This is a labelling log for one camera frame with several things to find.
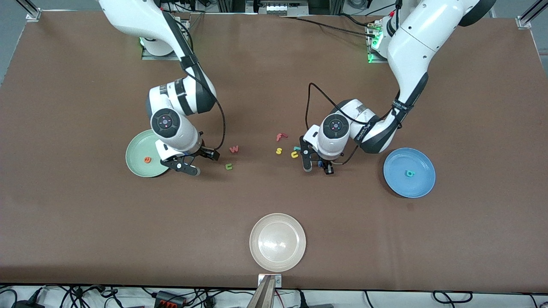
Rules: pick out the blue plate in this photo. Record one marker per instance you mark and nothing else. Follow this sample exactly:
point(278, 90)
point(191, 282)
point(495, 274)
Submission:
point(409, 184)

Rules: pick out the black orange power strip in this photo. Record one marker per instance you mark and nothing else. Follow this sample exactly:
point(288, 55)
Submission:
point(169, 298)

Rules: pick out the beige plate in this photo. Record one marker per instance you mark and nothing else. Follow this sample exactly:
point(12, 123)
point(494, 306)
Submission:
point(277, 242)

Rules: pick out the teal letter b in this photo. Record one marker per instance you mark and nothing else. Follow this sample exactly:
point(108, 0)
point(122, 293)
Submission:
point(410, 173)

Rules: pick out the pink letter w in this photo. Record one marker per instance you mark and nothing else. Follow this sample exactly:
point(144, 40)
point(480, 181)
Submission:
point(233, 149)

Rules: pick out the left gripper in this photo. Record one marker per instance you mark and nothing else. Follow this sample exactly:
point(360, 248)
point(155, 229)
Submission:
point(327, 166)

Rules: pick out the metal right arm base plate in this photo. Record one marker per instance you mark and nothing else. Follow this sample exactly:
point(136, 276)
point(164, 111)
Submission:
point(162, 56)

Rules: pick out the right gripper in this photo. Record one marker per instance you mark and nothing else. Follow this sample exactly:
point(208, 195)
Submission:
point(204, 152)

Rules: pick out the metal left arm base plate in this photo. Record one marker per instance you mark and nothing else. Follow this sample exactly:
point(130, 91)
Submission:
point(376, 60)

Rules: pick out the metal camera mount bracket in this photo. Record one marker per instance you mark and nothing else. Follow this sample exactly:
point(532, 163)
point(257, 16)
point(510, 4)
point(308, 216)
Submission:
point(278, 280)

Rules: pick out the grey metal device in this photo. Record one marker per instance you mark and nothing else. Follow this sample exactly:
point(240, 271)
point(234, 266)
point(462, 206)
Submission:
point(278, 7)

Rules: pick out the red letter f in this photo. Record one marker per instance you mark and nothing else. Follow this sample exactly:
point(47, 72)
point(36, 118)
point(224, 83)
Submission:
point(279, 137)

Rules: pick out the grey camera mount bar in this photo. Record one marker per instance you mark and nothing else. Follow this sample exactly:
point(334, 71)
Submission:
point(263, 297)

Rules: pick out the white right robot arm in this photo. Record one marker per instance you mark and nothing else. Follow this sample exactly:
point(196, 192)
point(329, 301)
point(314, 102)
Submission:
point(137, 19)

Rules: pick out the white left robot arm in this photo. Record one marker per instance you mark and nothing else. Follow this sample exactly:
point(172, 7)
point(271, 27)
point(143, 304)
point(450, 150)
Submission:
point(424, 38)

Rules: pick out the green plate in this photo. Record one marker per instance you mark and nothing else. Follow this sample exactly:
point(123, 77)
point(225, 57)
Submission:
point(141, 162)

